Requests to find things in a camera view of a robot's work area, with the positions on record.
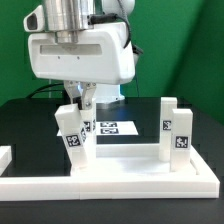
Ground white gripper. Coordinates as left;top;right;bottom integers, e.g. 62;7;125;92
28;22;135;110

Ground white desk tabletop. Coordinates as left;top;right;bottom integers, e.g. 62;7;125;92
69;142;201;178

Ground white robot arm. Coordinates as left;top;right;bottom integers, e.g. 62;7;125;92
23;0;142;110

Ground sheet of fiducial markers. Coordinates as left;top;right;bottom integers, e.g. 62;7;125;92
96;121;138;136

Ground black cables on table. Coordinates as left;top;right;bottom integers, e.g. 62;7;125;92
26;83;66;100

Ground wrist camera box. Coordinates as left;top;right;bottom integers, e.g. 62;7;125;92
23;5;45;32

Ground white U-shaped fixture frame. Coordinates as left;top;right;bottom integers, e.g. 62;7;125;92
0;146;220;201

